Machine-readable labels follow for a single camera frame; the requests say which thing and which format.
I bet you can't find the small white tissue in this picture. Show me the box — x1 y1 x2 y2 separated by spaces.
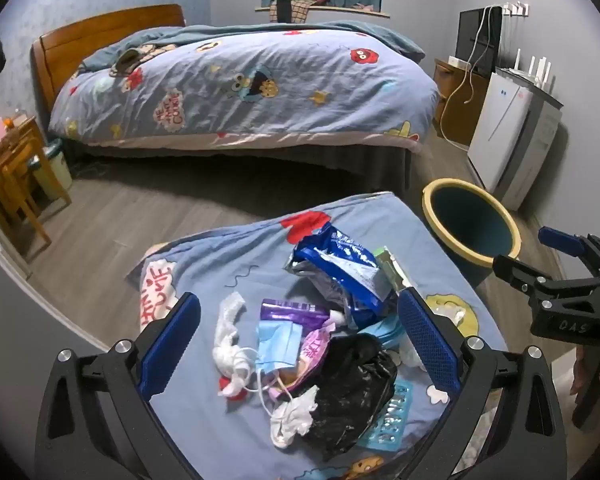
399 339 427 372

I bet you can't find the white router with antennas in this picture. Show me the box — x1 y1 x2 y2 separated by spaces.
510 47 556 93

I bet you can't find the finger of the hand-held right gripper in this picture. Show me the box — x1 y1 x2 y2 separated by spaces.
492 255 556 306
537 226 600 282

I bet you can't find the blue snack bag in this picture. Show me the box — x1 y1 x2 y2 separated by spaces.
286 222 398 331

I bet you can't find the teal blanket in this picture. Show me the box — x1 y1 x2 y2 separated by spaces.
77 20 426 73

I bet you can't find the pink wrapper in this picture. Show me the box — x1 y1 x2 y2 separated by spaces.
267 325 338 398

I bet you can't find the black television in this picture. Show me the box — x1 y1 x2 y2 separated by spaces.
455 7 503 78

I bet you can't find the printed blue blanket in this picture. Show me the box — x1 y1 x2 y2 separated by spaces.
125 191 511 480

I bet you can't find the wooden bed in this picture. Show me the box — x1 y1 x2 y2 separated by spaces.
31 4 441 196

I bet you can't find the white air purifier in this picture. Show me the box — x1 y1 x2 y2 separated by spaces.
467 67 536 196

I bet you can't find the dark olive pouch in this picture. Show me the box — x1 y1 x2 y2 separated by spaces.
112 49 141 76

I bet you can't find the grey appliance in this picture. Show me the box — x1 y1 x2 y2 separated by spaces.
495 66 564 211

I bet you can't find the wooden cabinet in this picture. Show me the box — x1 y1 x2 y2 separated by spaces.
432 57 491 148

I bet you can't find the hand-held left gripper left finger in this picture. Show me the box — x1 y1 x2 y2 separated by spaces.
35 292 203 480

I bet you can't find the green packet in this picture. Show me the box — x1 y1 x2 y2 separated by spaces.
372 246 416 293

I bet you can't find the white cable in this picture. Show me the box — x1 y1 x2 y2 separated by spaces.
439 4 504 143

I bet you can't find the black plastic bag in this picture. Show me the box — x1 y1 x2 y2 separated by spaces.
300 332 398 461

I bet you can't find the wooden side table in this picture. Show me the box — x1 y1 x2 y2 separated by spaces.
0 115 73 266

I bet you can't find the purple wrapper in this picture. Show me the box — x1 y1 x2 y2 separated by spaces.
260 298 331 331

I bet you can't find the long white tissue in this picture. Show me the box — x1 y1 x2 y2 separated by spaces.
212 291 261 401

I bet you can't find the teal blister pack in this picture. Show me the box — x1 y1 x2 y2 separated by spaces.
355 379 413 453

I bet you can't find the blue face mask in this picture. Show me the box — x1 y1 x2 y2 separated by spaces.
360 317 406 348
252 321 306 376

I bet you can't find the small white bin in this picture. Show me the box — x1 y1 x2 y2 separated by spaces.
30 138 73 193

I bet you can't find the teal bin with yellow rim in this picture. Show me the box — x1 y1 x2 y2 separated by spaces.
421 178 522 286

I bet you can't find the plaid cloth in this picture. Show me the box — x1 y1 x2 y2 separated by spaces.
269 0 314 25

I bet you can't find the person's right hand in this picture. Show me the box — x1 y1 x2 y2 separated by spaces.
570 346 600 397

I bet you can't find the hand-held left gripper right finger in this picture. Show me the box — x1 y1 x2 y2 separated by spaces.
397 287 566 480

